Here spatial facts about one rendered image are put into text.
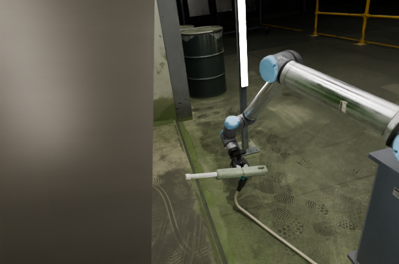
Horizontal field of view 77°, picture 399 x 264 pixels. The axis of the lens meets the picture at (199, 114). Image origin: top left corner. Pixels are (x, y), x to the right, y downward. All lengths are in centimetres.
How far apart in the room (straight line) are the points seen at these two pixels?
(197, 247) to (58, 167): 119
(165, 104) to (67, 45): 242
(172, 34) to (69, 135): 224
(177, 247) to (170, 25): 193
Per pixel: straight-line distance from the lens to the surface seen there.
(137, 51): 40
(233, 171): 145
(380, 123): 99
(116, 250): 61
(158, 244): 163
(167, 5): 260
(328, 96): 104
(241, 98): 205
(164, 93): 274
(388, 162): 120
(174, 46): 264
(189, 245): 158
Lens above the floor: 130
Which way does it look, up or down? 25 degrees down
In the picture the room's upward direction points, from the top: 7 degrees counter-clockwise
